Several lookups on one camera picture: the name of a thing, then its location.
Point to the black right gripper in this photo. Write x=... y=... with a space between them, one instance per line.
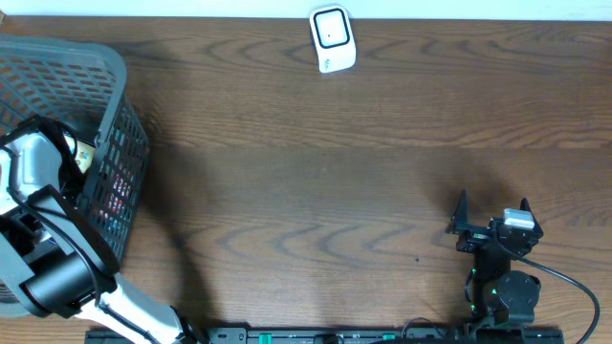
x=475 y=235

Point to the yellow snack bag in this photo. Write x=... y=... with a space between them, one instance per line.
x=84 y=152

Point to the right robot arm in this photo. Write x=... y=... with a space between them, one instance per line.
x=502 y=298

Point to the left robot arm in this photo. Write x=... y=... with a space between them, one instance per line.
x=55 y=262

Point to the white barcode scanner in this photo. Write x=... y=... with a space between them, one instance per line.
x=333 y=39

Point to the grey plastic shopping basket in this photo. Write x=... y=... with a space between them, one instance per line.
x=82 y=86

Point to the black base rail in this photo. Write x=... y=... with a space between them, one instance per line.
x=348 y=336

